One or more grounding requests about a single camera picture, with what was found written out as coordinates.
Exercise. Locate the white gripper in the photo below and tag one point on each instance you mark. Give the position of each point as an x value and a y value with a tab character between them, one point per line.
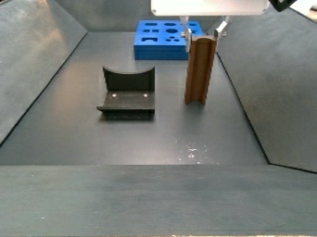
225	8

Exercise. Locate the brown arch block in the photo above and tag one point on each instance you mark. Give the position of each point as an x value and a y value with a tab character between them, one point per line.
199	68

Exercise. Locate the blue shape sorting board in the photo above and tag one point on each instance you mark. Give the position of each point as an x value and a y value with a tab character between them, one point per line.
158	40

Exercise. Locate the black curved holder stand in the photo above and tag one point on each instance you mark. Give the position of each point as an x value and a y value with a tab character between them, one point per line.
130	99

